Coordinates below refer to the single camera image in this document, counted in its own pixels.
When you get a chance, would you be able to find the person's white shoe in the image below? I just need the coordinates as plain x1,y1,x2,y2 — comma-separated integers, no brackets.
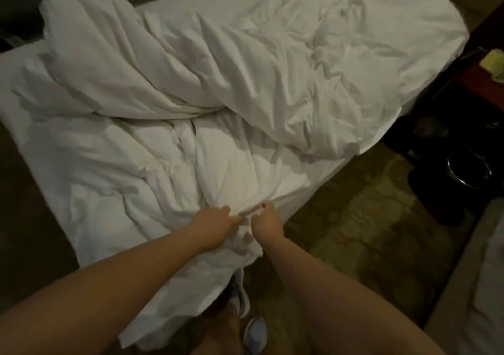
243,315,270,355
228,268,251,319

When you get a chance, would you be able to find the frosted glass partition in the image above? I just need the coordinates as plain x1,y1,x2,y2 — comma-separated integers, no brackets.
0,0,182,53

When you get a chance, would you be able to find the person's left hand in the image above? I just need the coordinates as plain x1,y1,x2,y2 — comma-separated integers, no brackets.
187,206,245,251

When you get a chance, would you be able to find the person's right forearm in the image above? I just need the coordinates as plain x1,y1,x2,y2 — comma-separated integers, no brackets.
264,236,446,355

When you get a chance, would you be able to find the person's left forearm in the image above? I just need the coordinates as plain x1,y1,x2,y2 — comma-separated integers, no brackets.
0,233,214,355

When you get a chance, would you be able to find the black trash bin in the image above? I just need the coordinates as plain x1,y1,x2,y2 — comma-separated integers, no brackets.
409,142,501,226

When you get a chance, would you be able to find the white duvet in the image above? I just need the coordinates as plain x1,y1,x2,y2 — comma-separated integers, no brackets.
12,0,471,350

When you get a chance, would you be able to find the person's right hand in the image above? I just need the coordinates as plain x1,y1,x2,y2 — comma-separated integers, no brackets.
250,201,286,245

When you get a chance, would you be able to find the yellow telephone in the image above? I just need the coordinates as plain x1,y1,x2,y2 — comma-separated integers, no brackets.
479,48,504,84

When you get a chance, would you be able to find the reddish wooden nightstand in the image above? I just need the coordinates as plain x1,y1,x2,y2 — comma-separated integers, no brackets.
460,47,504,111

